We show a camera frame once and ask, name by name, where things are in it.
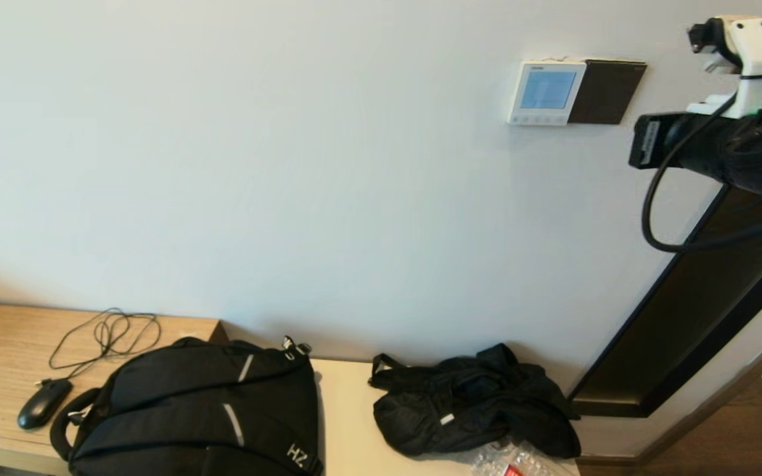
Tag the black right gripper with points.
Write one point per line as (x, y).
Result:
(685, 142)

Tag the white wall thermostat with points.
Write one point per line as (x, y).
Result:
(545, 89)

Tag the small crumpled black bag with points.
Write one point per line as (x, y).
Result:
(460, 403)

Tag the clear plastic bottle red label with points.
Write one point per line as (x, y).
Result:
(507, 463)

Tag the cream low bench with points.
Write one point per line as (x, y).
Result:
(348, 423)

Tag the large black backpack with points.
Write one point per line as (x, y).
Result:
(189, 396)

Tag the black computer mouse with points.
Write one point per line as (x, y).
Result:
(43, 404)

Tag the light wooden desk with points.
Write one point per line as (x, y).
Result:
(4, 350)

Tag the dark brown wall switch plate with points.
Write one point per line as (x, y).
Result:
(606, 92)

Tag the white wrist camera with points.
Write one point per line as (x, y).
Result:
(755, 46)

